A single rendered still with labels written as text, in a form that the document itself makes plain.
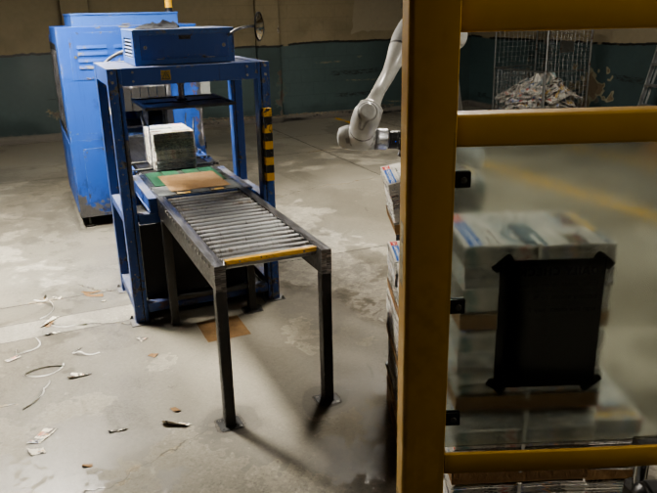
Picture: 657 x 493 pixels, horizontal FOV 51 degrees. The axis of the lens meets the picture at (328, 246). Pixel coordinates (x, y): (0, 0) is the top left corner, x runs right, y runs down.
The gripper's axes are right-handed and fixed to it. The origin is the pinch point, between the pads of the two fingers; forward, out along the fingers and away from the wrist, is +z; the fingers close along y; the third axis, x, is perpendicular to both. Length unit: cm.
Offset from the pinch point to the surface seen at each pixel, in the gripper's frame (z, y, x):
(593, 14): -13, -54, 163
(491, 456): -19, 34, 166
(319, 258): -45, 59, -13
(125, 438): -130, 141, 12
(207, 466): -90, 137, 36
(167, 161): -142, 61, -196
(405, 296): -40, -1, 164
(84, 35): -232, -11, -336
